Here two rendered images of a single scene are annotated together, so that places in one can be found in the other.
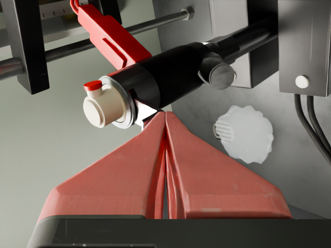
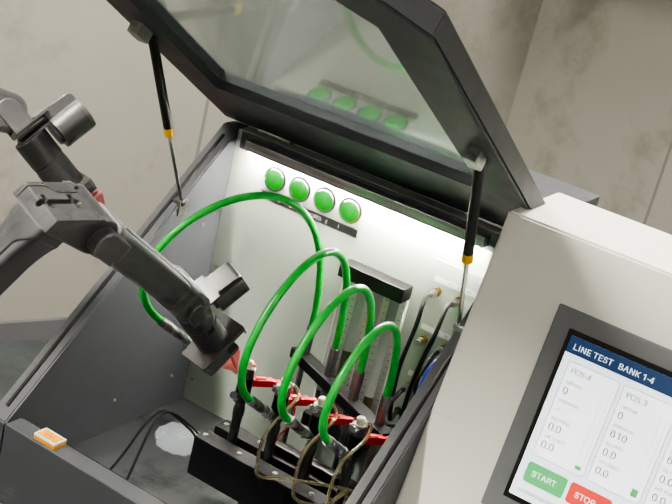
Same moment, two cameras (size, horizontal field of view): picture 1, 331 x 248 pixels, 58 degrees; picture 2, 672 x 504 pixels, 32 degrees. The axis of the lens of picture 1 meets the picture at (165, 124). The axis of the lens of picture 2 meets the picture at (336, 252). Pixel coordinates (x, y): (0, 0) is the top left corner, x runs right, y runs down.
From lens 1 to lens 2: 198 cm
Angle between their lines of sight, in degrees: 18
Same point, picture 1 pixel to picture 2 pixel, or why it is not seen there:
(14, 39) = (312, 360)
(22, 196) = (259, 293)
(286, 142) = (155, 453)
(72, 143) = (264, 340)
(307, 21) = (223, 446)
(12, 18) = (315, 366)
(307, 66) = (209, 438)
